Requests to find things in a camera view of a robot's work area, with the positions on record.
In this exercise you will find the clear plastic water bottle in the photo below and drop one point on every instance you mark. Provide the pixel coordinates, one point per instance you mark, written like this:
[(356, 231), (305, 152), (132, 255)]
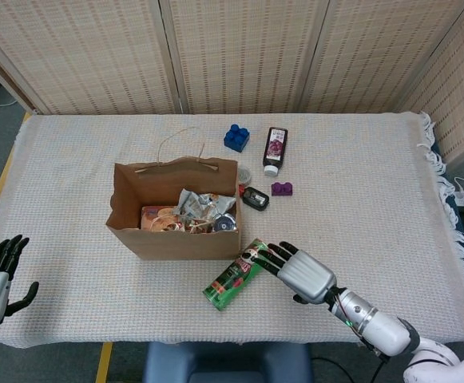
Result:
[(225, 223)]

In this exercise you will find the right black grey robot hand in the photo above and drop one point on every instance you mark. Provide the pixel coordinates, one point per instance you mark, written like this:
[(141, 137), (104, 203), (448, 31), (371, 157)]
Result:
[(305, 277)]

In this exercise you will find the small black device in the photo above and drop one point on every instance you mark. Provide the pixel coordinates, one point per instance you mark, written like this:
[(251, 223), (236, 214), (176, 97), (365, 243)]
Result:
[(255, 198)]

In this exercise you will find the silver snack pouch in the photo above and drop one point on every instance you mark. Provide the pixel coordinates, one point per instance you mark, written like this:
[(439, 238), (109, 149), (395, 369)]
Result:
[(193, 203)]

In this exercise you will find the bamboo folding screen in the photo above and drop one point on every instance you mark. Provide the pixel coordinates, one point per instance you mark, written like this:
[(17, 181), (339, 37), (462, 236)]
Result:
[(235, 52)]

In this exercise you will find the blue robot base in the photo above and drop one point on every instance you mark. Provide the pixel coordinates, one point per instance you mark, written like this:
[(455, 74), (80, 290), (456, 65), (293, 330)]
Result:
[(227, 363)]

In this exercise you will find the green chips can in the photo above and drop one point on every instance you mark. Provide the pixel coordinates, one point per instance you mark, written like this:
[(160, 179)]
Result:
[(227, 285)]

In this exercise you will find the brown paper bag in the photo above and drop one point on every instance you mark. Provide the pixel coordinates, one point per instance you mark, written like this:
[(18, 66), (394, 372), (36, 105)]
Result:
[(175, 245)]

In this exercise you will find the blue building block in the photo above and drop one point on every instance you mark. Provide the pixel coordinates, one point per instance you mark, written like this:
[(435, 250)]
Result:
[(236, 138)]

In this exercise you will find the purple building block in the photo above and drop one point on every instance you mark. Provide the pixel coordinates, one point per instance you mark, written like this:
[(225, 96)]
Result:
[(282, 189)]

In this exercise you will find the blue orange cookie box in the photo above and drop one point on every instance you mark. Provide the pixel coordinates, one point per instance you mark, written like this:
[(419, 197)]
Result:
[(151, 215)]

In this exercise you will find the dark grape juice bottle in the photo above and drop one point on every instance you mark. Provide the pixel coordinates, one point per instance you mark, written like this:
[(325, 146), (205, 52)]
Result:
[(275, 149)]

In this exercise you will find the red silver snack packet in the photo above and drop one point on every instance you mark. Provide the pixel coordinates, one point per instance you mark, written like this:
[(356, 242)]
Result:
[(179, 227)]

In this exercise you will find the white woven tablecloth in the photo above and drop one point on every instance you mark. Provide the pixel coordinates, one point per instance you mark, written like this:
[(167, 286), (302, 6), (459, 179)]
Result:
[(76, 179)]

